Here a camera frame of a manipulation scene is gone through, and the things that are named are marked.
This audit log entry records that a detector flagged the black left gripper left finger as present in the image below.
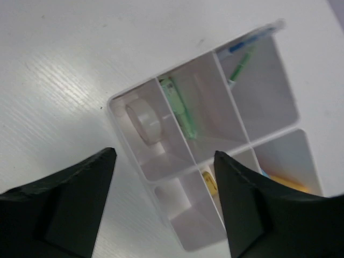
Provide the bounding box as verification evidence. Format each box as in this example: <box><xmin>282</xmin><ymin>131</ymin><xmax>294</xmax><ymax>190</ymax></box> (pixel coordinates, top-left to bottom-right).
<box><xmin>1</xmin><ymin>148</ymin><xmax>117</xmax><ymax>257</ymax></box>

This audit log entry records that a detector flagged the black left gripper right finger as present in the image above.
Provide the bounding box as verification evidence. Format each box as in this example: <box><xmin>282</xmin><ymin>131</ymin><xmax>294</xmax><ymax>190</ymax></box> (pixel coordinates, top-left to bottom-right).
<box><xmin>214</xmin><ymin>151</ymin><xmax>343</xmax><ymax>257</ymax></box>

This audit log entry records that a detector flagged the orange pink highlighter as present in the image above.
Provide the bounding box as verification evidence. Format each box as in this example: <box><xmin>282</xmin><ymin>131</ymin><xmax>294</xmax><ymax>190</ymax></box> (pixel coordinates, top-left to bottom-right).
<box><xmin>269</xmin><ymin>175</ymin><xmax>312</xmax><ymax>194</ymax></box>

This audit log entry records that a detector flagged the clear tape roll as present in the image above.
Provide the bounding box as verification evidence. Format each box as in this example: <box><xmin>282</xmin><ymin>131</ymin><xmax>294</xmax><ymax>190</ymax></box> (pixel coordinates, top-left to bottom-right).
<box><xmin>125</xmin><ymin>98</ymin><xmax>163</xmax><ymax>145</ymax></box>

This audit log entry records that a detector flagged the green translucent correction tape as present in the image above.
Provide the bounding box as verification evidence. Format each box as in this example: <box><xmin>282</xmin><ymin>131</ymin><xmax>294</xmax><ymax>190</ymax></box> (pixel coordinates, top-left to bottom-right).
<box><xmin>159</xmin><ymin>77</ymin><xmax>197</xmax><ymax>139</ymax></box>

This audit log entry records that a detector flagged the green gel pen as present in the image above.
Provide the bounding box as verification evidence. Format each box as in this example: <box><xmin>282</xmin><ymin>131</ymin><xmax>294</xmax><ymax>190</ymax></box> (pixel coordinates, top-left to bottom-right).
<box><xmin>227</xmin><ymin>46</ymin><xmax>255</xmax><ymax>90</ymax></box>

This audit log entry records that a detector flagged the blue gel pen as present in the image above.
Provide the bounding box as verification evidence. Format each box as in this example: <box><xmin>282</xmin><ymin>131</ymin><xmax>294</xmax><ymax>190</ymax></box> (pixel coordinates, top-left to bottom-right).
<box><xmin>216</xmin><ymin>19</ymin><xmax>285</xmax><ymax>60</ymax></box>

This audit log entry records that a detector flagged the blue highlighter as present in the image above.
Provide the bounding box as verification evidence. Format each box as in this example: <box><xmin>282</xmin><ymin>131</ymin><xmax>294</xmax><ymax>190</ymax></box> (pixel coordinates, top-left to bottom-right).
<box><xmin>261</xmin><ymin>169</ymin><xmax>270</xmax><ymax>178</ymax></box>

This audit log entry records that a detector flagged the yellow label sticker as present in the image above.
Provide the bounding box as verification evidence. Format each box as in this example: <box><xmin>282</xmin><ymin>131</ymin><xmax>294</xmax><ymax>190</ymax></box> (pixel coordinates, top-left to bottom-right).
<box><xmin>202</xmin><ymin>171</ymin><xmax>218</xmax><ymax>196</ymax></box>

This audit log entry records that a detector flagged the white divided organizer box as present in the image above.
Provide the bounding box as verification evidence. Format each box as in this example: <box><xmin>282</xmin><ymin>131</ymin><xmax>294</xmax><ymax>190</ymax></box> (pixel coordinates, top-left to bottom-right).
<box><xmin>107</xmin><ymin>28</ymin><xmax>323</xmax><ymax>252</ymax></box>

